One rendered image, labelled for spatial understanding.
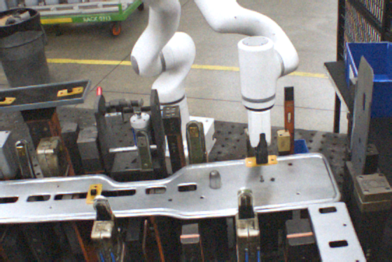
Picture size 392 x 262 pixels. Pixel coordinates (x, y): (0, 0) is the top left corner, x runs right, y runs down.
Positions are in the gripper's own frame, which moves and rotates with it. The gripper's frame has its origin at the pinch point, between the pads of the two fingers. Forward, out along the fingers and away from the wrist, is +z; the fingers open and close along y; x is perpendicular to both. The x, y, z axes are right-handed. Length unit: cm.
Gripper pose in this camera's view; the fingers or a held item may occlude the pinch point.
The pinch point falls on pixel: (261, 153)
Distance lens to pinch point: 127.9
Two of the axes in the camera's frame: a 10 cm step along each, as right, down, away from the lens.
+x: 9.9, -0.9, -0.5
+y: 0.1, 5.4, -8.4
